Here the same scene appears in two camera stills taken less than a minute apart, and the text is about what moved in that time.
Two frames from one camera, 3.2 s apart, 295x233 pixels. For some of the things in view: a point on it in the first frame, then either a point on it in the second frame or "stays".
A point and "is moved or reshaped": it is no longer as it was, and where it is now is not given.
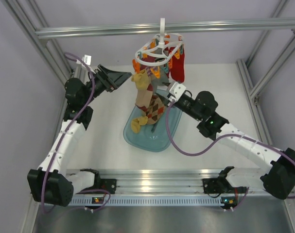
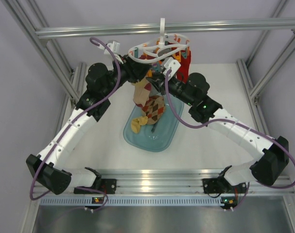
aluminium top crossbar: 172,28 stays
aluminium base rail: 157,181 stays
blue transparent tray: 153,137 stays
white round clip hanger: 164,47 is moved or reshaped
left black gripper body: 108,83 to 130,74
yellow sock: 136,123 stays
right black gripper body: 166,102 to 162,88
